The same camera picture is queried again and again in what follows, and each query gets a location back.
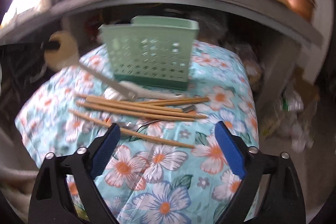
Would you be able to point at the green plastic utensil basket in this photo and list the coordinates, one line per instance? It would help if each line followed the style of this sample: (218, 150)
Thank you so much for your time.
(151, 50)

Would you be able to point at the concrete kitchen counter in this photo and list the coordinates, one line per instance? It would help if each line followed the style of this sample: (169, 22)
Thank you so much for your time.
(270, 13)

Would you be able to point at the copper coloured pot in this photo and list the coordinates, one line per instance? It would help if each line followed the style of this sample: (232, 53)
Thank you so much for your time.
(299, 1)

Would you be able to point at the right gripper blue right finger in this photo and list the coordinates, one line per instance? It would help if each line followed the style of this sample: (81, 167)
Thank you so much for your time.
(230, 146)

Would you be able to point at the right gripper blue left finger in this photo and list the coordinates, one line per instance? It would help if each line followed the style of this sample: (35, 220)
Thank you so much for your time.
(101, 150)

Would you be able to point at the white rice paddle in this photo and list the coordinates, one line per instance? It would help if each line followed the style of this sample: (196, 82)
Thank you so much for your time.
(112, 94)

